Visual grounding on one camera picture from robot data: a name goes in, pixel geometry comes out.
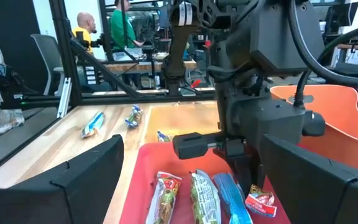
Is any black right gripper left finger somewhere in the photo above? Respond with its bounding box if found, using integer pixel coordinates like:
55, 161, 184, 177
0, 134, 126, 224

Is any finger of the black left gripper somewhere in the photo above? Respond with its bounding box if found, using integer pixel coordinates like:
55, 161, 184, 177
213, 140, 252, 190
246, 146, 262, 187

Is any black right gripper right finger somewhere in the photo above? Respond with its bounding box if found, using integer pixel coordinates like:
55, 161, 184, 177
258, 134, 358, 224

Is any brown red granola bar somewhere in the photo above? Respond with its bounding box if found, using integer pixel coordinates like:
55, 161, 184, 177
244, 184, 278, 218

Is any blue Quaker granola bar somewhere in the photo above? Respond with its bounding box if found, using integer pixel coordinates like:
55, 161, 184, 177
212, 172, 254, 224

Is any teal blue granola bar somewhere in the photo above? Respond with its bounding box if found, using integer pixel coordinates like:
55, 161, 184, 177
156, 129, 173, 143

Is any light blue granola bar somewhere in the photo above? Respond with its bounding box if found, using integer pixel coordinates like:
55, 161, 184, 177
81, 111, 106, 139

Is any blue white granola bar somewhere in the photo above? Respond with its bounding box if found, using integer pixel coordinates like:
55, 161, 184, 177
124, 104, 144, 129

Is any light orange translucent bin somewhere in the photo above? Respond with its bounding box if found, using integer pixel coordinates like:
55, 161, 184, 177
144, 101, 226, 144

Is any orange plastic tub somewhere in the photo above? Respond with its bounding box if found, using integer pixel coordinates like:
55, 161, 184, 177
268, 84, 358, 175

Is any pink translucent bin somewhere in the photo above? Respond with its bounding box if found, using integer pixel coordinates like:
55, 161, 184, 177
118, 142, 291, 224

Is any black monitor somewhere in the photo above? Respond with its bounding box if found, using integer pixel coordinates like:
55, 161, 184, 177
324, 1, 358, 35

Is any wooden workbench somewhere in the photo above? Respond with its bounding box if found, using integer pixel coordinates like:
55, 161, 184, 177
104, 58, 198, 75

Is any office chair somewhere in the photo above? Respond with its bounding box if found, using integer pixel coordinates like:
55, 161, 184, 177
30, 33, 67, 97

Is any black device with green light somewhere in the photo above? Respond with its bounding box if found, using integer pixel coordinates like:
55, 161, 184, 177
75, 30, 105, 50

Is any person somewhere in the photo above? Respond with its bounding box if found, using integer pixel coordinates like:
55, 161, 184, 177
71, 11, 98, 55
109, 0, 145, 52

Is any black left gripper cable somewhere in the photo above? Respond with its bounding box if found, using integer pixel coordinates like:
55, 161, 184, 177
287, 0, 358, 108

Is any silver aluminium rail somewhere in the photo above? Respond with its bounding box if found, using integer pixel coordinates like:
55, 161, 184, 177
56, 77, 73, 119

